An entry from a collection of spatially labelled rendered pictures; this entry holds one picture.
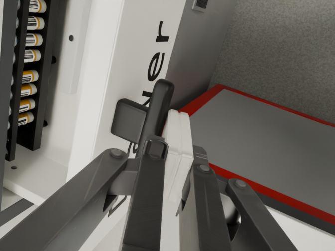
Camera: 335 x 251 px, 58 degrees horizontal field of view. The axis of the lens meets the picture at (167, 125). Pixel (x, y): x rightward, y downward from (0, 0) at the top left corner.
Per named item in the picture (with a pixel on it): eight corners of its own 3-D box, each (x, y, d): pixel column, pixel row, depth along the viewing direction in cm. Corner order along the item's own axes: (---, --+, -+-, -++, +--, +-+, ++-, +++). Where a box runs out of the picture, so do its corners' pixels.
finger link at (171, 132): (165, 201, 17) (151, 198, 16) (168, 146, 23) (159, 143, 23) (180, 154, 15) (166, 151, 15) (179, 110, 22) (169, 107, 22)
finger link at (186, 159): (180, 154, 15) (194, 158, 15) (179, 110, 22) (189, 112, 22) (165, 201, 17) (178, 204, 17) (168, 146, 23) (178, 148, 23)
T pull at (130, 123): (177, 81, 21) (170, 84, 19) (150, 174, 23) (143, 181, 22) (131, 64, 21) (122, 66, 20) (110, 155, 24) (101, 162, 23)
